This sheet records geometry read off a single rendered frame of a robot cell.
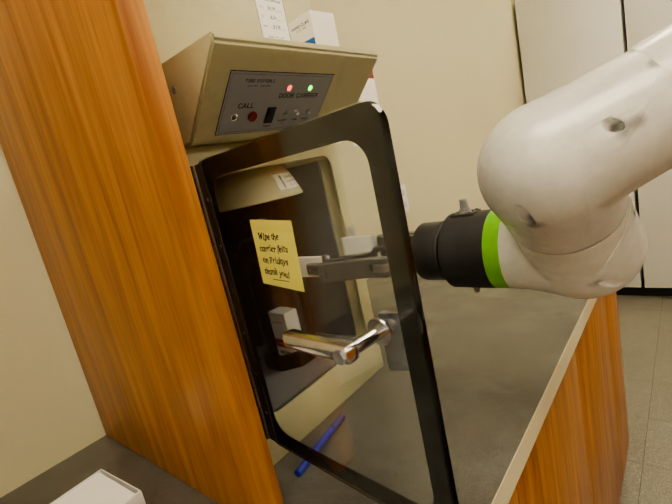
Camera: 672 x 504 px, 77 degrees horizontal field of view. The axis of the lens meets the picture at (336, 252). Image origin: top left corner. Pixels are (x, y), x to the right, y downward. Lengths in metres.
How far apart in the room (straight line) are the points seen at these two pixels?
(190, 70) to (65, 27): 0.14
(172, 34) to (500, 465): 0.68
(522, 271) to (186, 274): 0.35
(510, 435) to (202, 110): 0.58
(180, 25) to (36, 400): 0.69
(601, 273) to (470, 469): 0.31
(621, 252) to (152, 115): 0.45
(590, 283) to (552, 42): 3.12
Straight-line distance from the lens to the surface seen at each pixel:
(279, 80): 0.59
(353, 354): 0.35
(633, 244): 0.46
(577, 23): 3.50
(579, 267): 0.43
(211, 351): 0.49
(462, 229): 0.50
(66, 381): 0.98
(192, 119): 0.55
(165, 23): 0.63
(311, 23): 0.69
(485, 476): 0.62
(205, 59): 0.52
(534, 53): 3.54
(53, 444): 1.00
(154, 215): 0.50
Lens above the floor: 1.35
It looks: 11 degrees down
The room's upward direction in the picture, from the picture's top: 12 degrees counter-clockwise
